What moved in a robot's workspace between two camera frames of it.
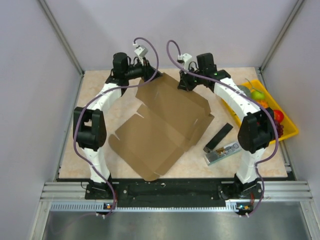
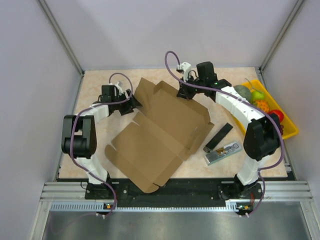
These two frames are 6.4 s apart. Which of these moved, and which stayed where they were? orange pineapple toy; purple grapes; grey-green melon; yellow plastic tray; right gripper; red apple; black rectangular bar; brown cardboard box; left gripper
Moved: left gripper; brown cardboard box; right gripper
Stayed: orange pineapple toy; red apple; black rectangular bar; purple grapes; grey-green melon; yellow plastic tray
